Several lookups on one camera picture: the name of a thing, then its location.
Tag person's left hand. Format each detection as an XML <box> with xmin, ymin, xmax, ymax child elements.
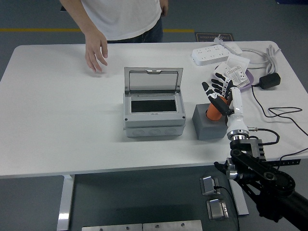
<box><xmin>160</xmin><ymin>0</ymin><xmax>169</xmax><ymax>17</ymax></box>

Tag person's right hand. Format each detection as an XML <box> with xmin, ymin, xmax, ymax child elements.
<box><xmin>84</xmin><ymin>33</ymin><xmax>109</xmax><ymax>73</ymax></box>

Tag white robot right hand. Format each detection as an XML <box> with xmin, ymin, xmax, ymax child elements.
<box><xmin>201</xmin><ymin>72</ymin><xmax>250</xmax><ymax>137</ymax></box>

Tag orange cylindrical battery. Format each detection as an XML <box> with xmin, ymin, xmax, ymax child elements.
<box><xmin>205</xmin><ymin>96</ymin><xmax>228</xmax><ymax>121</ymax></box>

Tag transparent hinged box lid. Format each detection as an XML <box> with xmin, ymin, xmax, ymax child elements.
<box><xmin>124</xmin><ymin>66</ymin><xmax>184</xmax><ymax>95</ymax></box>

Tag grey block battery stand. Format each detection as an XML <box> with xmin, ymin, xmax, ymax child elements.
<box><xmin>192</xmin><ymin>103</ymin><xmax>229</xmax><ymax>141</ymax></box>

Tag small white adapter box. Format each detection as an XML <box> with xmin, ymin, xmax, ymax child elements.
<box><xmin>225</xmin><ymin>43</ymin><xmax>243</xmax><ymax>56</ymax></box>

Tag grey plastic junction box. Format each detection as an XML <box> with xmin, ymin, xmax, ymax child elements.
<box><xmin>122</xmin><ymin>92</ymin><xmax>187</xmax><ymax>138</ymax></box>

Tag purple plastic tray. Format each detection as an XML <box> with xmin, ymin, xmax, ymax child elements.
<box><xmin>213</xmin><ymin>64</ymin><xmax>255</xmax><ymax>92</ymax></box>

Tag labelled white socket panel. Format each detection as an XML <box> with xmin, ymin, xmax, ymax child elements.
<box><xmin>226</xmin><ymin>66</ymin><xmax>250</xmax><ymax>89</ymax></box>

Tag person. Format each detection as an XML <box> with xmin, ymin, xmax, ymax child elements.
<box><xmin>80</xmin><ymin>0</ymin><xmax>165</xmax><ymax>44</ymax></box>

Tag black power adapter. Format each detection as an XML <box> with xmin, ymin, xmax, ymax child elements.
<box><xmin>259</xmin><ymin>72</ymin><xmax>282</xmax><ymax>90</ymax></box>

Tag plain white socket panel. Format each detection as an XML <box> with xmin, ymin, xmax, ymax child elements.
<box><xmin>227</xmin><ymin>54</ymin><xmax>251</xmax><ymax>71</ymax></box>

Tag dark floor sign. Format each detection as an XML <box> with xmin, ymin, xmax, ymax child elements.
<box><xmin>194</xmin><ymin>33</ymin><xmax>234</xmax><ymax>43</ymax></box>

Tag white power strip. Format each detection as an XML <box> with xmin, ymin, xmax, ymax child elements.
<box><xmin>191</xmin><ymin>44</ymin><xmax>231</xmax><ymax>66</ymax></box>

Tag black desk control panel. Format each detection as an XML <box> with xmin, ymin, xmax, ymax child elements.
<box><xmin>264</xmin><ymin>158</ymin><xmax>302</xmax><ymax>167</ymax></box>

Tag white right table leg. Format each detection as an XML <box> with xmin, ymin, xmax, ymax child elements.
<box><xmin>230</xmin><ymin>179</ymin><xmax>250</xmax><ymax>216</ymax></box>

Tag white table leg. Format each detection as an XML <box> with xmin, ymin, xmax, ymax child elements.
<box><xmin>230</xmin><ymin>179</ymin><xmax>250</xmax><ymax>216</ymax></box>
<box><xmin>57</xmin><ymin>175</ymin><xmax>76</xmax><ymax>231</ymax></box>

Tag white left table leg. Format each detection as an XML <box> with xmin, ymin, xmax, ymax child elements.
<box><xmin>57</xmin><ymin>175</ymin><xmax>76</xmax><ymax>231</ymax></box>

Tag wide metal floor plate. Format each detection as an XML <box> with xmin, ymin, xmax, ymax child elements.
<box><xmin>81</xmin><ymin>223</ymin><xmax>143</xmax><ymax>231</ymax></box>

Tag thin black adapter cord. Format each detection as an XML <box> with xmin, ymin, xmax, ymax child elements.
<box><xmin>251</xmin><ymin>81</ymin><xmax>308</xmax><ymax>162</ymax></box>

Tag white coiled power cable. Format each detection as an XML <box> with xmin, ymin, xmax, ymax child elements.
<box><xmin>240</xmin><ymin>44</ymin><xmax>282</xmax><ymax>76</ymax></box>

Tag white wall plug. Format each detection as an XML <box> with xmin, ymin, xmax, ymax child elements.
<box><xmin>213</xmin><ymin>36</ymin><xmax>227</xmax><ymax>47</ymax></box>

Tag metal floor socket with cable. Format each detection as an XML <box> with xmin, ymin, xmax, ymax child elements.
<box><xmin>199</xmin><ymin>176</ymin><xmax>221</xmax><ymax>196</ymax></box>

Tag black floor socket cable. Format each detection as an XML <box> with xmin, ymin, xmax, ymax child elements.
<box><xmin>213</xmin><ymin>185</ymin><xmax>241</xmax><ymax>231</ymax></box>

